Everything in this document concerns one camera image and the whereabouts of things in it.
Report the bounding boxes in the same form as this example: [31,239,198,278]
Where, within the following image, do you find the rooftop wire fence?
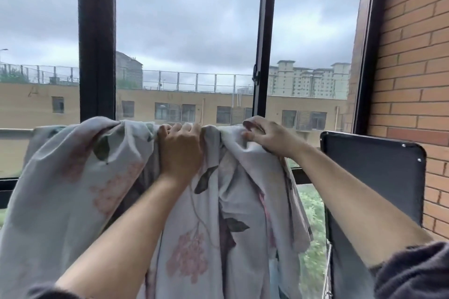
[0,63,255,94]

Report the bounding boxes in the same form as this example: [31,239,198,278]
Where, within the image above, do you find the black flat panel board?
[319,131,427,299]

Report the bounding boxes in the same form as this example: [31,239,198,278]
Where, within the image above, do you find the long beige building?
[0,83,351,178]

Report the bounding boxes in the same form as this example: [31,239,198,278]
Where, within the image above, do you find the person's right forearm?
[291,144,434,268]

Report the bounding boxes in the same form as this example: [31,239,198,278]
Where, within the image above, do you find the person's dark right sleeve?
[371,241,449,299]

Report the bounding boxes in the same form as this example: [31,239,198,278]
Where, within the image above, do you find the person's dark left sleeve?
[26,283,81,299]

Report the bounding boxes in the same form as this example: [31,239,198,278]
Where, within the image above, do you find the person's left forearm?
[56,172,197,299]

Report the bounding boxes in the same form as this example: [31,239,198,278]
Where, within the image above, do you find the grey tall apartment block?
[116,50,144,90]

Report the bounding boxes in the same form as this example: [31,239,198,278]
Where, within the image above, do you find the person's left hand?
[158,122,204,184]

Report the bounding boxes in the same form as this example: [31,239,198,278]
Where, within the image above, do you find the person's dark sleeve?
[26,283,81,299]
[371,241,449,299]

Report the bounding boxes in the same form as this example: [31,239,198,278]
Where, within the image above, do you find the white tall apartment buildings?
[268,59,351,100]

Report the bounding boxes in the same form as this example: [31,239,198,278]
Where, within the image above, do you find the black metal window frame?
[0,0,390,210]

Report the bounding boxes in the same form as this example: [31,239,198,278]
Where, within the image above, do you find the white metal drying rack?
[0,128,36,136]

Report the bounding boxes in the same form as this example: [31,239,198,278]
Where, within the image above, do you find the person's right hand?
[242,115,306,159]

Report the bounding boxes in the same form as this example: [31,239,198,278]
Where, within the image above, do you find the floral light blue bedsheet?
[0,115,313,299]

